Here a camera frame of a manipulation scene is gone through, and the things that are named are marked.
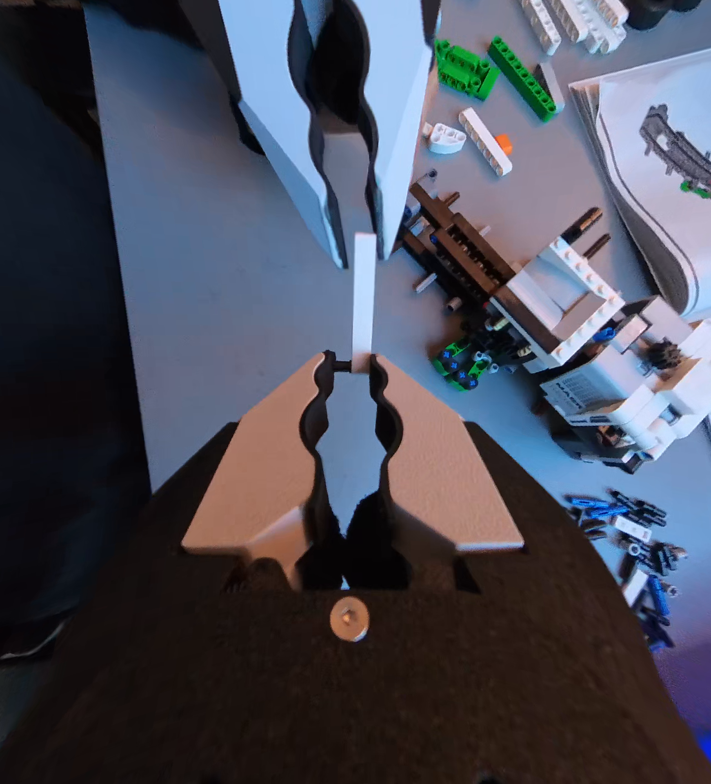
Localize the green lego beam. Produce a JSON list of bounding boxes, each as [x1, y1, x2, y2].
[[487, 36, 560, 122]]

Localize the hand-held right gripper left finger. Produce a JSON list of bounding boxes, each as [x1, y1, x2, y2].
[[181, 349, 341, 592]]

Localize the lego instruction booklet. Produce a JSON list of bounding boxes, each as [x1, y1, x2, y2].
[[569, 40, 711, 521]]

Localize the green lego frame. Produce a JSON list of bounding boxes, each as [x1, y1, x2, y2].
[[434, 38, 501, 102]]

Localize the white lego truck model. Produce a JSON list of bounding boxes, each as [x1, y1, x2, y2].
[[401, 180, 711, 475]]

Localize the pile of small lego pins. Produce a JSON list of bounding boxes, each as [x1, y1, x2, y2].
[[564, 487, 690, 653]]

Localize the person's dark trousers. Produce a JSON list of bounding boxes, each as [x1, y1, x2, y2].
[[0, 0, 151, 675]]

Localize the thin white lego plate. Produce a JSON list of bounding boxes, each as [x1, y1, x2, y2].
[[351, 233, 379, 374]]

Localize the grey lego plate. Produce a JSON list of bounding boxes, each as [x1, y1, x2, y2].
[[533, 61, 566, 114]]

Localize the white lego connector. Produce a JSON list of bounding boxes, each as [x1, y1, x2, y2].
[[424, 121, 468, 155]]

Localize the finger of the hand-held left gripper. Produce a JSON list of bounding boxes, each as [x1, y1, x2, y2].
[[349, 0, 437, 262], [218, 0, 350, 270]]

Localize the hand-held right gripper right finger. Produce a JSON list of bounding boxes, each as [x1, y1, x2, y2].
[[368, 354, 526, 555]]

